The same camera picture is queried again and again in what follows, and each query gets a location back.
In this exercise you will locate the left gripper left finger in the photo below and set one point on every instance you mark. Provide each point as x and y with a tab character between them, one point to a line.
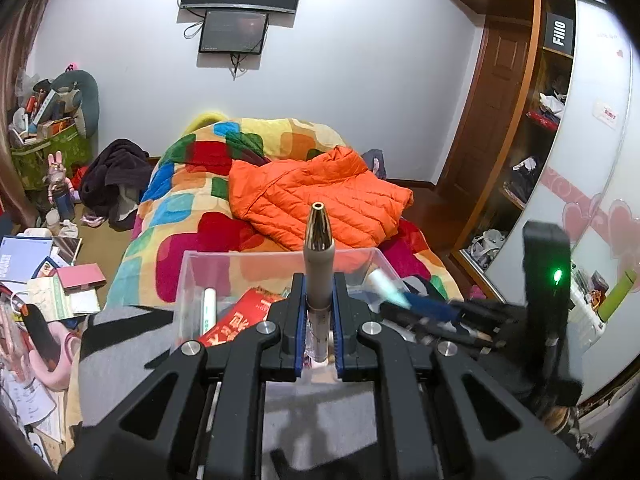
200	413

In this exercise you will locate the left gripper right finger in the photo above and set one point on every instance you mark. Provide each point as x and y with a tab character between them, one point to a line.
438	414

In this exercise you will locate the green white tube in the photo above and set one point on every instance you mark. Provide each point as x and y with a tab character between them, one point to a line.
209	310

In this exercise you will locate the red tea packet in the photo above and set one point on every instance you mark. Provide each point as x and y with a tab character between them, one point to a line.
252	307

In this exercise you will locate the mint green bottle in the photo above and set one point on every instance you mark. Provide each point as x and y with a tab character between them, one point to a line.
387	290

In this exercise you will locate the white pen gold tip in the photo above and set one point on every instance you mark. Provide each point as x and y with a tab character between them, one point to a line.
318	253

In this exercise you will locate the grey black fleece blanket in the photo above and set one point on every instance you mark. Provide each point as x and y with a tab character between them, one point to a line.
315	428

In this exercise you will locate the clear plastic storage bin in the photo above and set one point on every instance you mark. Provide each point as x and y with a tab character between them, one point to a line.
232	273

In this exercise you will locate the pink black headset stand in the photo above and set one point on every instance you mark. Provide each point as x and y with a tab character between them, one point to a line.
54	348

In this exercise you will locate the colourful patchwork blanket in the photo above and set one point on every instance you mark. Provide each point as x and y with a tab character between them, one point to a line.
186	207

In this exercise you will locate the pink house shaped box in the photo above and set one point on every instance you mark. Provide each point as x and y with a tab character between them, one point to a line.
81	277

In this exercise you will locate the white wardrobe sliding door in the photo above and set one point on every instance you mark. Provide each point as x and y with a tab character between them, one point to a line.
590	182

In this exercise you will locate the orange puffer jacket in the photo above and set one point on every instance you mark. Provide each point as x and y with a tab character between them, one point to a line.
276	198

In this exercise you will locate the blue white booklet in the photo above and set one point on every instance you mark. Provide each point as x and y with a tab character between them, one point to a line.
21	256

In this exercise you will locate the dark purple clothes pile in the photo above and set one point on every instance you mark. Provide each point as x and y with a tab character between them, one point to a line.
113	185

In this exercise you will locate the pink bunny figure bottle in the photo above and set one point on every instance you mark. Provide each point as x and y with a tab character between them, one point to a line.
60	188

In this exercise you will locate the wooden door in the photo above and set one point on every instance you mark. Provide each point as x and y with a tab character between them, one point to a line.
487	114

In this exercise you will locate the black Fiio box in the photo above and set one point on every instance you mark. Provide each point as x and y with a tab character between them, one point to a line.
559	34

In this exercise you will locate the grey plush cushion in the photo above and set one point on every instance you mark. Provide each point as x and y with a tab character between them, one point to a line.
78	90

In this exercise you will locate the small black wall monitor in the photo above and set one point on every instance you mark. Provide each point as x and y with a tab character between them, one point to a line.
233	32

